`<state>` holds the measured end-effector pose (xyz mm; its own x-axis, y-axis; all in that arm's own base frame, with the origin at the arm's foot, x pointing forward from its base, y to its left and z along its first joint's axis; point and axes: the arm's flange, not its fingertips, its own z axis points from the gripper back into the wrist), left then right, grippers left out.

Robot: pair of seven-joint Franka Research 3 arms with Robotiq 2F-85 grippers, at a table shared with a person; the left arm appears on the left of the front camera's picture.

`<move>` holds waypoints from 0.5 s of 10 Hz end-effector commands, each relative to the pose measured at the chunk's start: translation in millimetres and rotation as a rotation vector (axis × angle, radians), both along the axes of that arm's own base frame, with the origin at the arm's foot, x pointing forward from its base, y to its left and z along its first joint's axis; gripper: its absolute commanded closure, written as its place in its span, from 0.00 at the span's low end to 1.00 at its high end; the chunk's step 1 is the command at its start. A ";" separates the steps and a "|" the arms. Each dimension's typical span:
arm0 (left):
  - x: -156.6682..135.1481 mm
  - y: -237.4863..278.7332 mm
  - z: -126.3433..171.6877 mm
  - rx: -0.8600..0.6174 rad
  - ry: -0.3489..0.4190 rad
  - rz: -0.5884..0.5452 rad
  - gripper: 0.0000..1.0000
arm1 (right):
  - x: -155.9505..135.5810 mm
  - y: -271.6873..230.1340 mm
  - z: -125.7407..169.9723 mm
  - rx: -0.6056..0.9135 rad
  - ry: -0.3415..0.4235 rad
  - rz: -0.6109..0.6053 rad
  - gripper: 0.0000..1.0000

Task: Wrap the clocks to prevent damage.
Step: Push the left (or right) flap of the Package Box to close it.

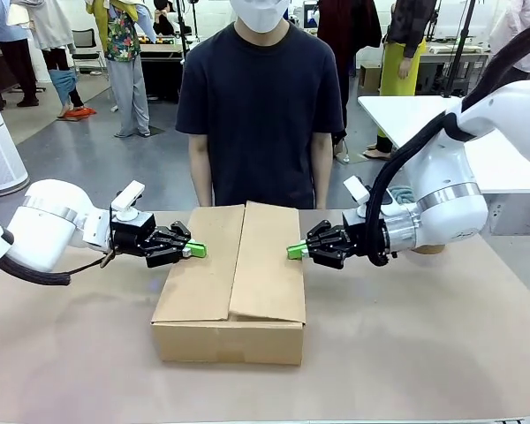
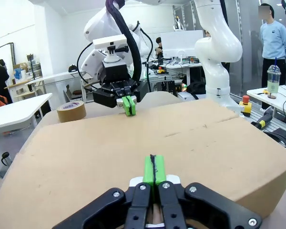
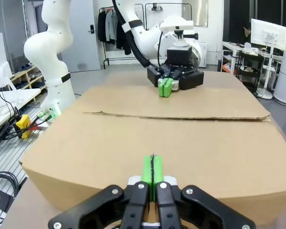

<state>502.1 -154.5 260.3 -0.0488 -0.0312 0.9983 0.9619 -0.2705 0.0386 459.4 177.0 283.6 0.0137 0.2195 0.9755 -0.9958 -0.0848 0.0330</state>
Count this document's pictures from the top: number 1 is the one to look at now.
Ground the small background cardboard box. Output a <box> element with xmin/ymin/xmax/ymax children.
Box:
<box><xmin>359</xmin><ymin>64</ymin><xmax>383</xmax><ymax>92</ymax></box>

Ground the person with yellow apron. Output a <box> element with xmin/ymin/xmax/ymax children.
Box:
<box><xmin>362</xmin><ymin>0</ymin><xmax>439</xmax><ymax>161</ymax></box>

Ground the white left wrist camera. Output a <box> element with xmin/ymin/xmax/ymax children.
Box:
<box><xmin>110</xmin><ymin>179</ymin><xmax>146</xmax><ymax>223</ymax></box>

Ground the large brown cardboard box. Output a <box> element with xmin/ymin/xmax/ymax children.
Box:
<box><xmin>149</xmin><ymin>201</ymin><xmax>308</xmax><ymax>367</ymax></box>

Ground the white cylindrical air purifier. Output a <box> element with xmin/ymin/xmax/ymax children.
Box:
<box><xmin>0</xmin><ymin>72</ymin><xmax>30</xmax><ymax>195</ymax></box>

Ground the white face mask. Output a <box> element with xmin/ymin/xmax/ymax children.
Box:
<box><xmin>228</xmin><ymin>0</ymin><xmax>291</xmax><ymax>34</ymax></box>

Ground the black mesh office chair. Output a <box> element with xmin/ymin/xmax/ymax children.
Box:
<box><xmin>72</xmin><ymin>28</ymin><xmax>110</xmax><ymax>77</ymax></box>

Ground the person in floral shirt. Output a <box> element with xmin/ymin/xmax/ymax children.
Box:
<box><xmin>85</xmin><ymin>0</ymin><xmax>154</xmax><ymax>139</ymax></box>

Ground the person's left forearm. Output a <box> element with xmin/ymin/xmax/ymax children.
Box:
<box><xmin>312</xmin><ymin>145</ymin><xmax>332</xmax><ymax>209</ymax></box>

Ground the black tripod pole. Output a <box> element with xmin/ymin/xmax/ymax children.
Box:
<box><xmin>441</xmin><ymin>0</ymin><xmax>478</xmax><ymax>98</ymax></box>

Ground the teal cloth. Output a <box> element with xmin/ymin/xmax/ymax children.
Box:
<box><xmin>388</xmin><ymin>185</ymin><xmax>419</xmax><ymax>204</ymax></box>

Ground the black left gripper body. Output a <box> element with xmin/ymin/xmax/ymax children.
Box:
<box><xmin>110</xmin><ymin>214</ymin><xmax>158</xmax><ymax>258</ymax></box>

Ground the orange item on floor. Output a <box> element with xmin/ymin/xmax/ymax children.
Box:
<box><xmin>56</xmin><ymin>107</ymin><xmax>97</xmax><ymax>121</ymax></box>

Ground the white side table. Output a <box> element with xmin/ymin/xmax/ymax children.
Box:
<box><xmin>357</xmin><ymin>95</ymin><xmax>530</xmax><ymax>235</ymax></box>

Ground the person's right forearm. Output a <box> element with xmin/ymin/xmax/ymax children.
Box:
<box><xmin>189</xmin><ymin>145</ymin><xmax>214</xmax><ymax>208</ymax></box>

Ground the person in light blue shirt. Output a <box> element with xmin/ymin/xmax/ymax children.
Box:
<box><xmin>0</xmin><ymin>0</ymin><xmax>41</xmax><ymax>108</ymax></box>

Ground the brown strap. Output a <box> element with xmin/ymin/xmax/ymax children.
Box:
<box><xmin>68</xmin><ymin>246</ymin><xmax>118</xmax><ymax>274</ymax></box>

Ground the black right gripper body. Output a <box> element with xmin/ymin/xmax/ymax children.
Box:
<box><xmin>342</xmin><ymin>209</ymin><xmax>383</xmax><ymax>266</ymax></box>

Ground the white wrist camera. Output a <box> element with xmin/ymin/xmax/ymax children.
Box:
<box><xmin>343</xmin><ymin>175</ymin><xmax>372</xmax><ymax>207</ymax></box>
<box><xmin>110</xmin><ymin>179</ymin><xmax>146</xmax><ymax>223</ymax></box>

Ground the black stand pole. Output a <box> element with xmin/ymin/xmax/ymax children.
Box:
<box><xmin>178</xmin><ymin>0</ymin><xmax>191</xmax><ymax>58</ymax></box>

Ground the person in navy t-shirt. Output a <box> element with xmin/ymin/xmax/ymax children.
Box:
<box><xmin>175</xmin><ymin>0</ymin><xmax>346</xmax><ymax>211</ymax></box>

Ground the black left arm cable sleeve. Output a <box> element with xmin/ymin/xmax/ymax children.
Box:
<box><xmin>0</xmin><ymin>229</ymin><xmax>72</xmax><ymax>287</ymax></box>

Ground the seated person in black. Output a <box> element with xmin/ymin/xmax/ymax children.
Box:
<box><xmin>152</xmin><ymin>0</ymin><xmax>178</xmax><ymax>36</ymax></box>

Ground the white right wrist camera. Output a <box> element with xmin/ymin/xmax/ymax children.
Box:
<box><xmin>343</xmin><ymin>175</ymin><xmax>372</xmax><ymax>207</ymax></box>

